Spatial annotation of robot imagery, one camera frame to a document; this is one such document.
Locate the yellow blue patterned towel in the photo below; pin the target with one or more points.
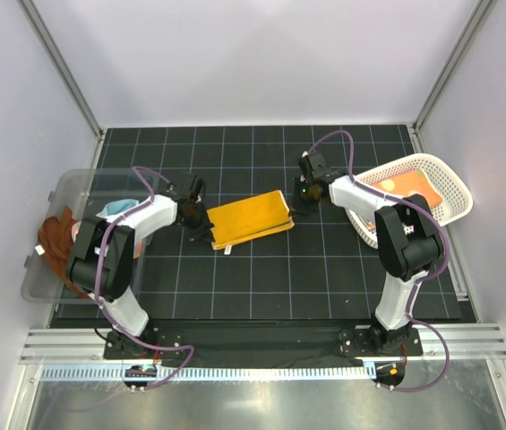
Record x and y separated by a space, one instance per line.
248 219

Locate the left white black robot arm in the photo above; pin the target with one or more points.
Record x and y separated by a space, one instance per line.
102 259

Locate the orange polka dot towel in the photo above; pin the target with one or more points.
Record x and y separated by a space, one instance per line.
407 184

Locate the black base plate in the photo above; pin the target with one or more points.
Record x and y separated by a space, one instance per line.
268 344

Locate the white perforated plastic basket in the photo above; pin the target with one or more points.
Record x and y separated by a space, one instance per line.
457 200

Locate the slotted cable duct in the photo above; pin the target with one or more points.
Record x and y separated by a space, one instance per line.
144 373

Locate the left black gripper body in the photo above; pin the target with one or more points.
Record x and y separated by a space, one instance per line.
197 217

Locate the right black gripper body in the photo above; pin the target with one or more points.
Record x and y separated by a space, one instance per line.
303 189

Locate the dark brown towel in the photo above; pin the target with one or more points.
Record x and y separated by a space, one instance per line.
55 237

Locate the black grid mat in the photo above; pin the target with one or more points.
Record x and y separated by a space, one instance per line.
320 269

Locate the light blue orange towel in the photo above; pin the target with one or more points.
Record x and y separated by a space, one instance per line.
111 209

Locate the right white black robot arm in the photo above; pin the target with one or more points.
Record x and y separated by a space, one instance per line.
409 241

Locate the clear plastic bin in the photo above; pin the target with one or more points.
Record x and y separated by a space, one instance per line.
55 188

